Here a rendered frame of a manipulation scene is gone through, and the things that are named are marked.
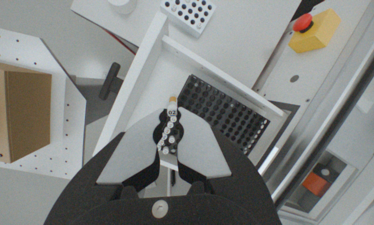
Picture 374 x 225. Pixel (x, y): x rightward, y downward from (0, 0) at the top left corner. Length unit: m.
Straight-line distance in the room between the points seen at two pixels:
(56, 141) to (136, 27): 0.44
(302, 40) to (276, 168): 0.30
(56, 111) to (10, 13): 1.36
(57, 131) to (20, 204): 1.92
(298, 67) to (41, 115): 0.72
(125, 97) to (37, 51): 0.36
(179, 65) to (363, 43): 0.35
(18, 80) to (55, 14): 1.16
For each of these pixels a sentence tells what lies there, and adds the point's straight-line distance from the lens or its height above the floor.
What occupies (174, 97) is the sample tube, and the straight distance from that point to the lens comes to 0.16.
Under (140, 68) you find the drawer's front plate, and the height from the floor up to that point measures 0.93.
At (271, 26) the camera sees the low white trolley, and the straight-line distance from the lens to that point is 0.54.
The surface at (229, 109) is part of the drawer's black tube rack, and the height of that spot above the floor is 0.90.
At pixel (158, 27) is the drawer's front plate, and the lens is 0.24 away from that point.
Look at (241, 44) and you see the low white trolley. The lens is 0.46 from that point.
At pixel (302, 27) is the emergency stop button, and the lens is 0.42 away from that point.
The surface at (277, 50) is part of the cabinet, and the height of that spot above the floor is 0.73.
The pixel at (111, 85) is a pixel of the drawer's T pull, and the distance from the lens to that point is 0.26.
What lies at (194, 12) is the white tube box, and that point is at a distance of 0.40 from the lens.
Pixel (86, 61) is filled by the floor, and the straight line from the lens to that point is 1.36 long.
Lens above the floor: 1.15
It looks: 75 degrees down
